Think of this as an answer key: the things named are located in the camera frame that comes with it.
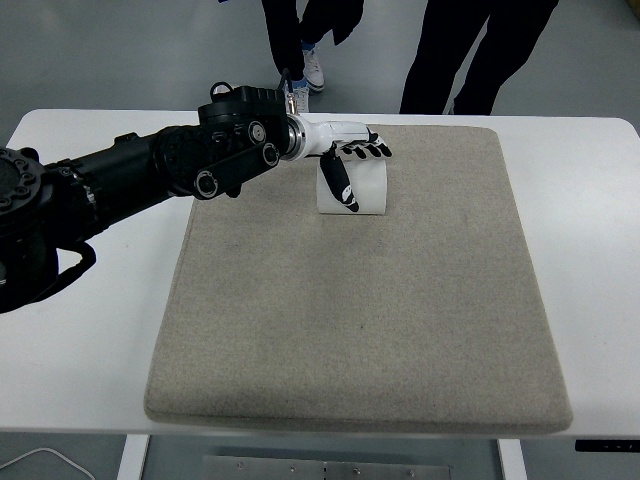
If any person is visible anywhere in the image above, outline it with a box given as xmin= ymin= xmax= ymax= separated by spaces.
xmin=259 ymin=0 xmax=366 ymax=114
xmin=399 ymin=0 xmax=561 ymax=116

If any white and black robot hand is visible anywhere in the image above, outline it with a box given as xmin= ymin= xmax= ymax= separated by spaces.
xmin=299 ymin=119 xmax=394 ymax=214

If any grey metal plate with screws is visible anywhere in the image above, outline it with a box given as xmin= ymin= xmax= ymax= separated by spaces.
xmin=202 ymin=454 xmax=454 ymax=480

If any white ribbed cup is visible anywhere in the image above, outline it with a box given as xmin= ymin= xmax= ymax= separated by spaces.
xmin=316 ymin=155 xmax=390 ymax=216

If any grey fabric mat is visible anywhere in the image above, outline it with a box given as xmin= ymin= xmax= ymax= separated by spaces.
xmin=143 ymin=119 xmax=574 ymax=435

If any white table leg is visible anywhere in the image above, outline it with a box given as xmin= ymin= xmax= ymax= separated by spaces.
xmin=117 ymin=434 xmax=150 ymax=480
xmin=497 ymin=438 xmax=526 ymax=480

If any white cable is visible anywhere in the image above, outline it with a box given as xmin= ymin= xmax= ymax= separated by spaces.
xmin=0 ymin=446 xmax=94 ymax=480

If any black table control panel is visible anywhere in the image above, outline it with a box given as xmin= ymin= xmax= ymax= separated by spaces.
xmin=574 ymin=439 xmax=640 ymax=454

